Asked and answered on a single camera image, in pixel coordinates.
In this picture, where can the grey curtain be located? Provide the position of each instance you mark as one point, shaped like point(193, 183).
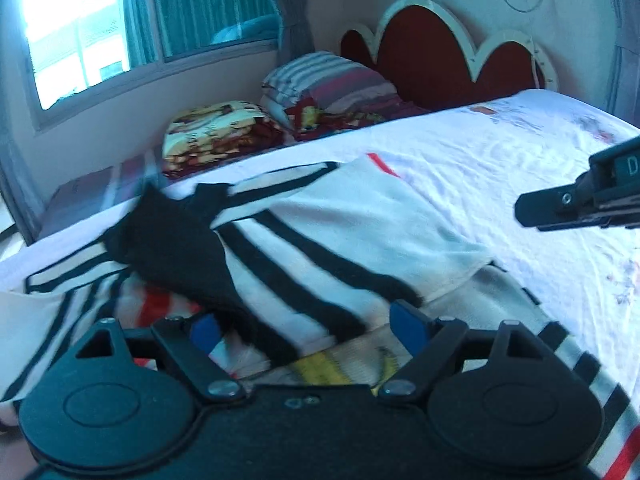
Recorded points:
point(295, 5)
point(15, 185)

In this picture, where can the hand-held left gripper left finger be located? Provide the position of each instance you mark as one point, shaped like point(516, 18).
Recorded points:
point(205, 332)

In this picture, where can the folded printed blanket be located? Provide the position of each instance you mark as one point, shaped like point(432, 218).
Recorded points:
point(220, 135)

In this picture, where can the black cloth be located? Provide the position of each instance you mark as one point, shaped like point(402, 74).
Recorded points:
point(165, 240)

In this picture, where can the bedroom window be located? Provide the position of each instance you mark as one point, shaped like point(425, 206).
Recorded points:
point(70, 25)

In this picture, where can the black white red striped sweater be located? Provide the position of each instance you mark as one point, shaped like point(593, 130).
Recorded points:
point(350, 220)

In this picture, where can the red scalloped headboard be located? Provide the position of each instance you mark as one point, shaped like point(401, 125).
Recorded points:
point(425, 50)

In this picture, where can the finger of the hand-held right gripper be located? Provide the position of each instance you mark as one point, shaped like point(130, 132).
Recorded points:
point(550, 206)

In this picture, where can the red printed pillow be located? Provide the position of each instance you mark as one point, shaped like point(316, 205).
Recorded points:
point(330, 121)

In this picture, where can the striped small bed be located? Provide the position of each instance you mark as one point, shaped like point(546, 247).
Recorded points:
point(85, 195)

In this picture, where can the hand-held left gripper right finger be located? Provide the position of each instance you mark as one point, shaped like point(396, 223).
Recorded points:
point(407, 327)

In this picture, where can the floral bed sheet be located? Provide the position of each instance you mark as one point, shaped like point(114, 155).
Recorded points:
point(500, 160)

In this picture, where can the teal curtain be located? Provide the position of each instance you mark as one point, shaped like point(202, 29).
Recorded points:
point(200, 0)

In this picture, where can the striped pillow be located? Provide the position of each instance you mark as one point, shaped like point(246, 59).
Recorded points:
point(325, 80)

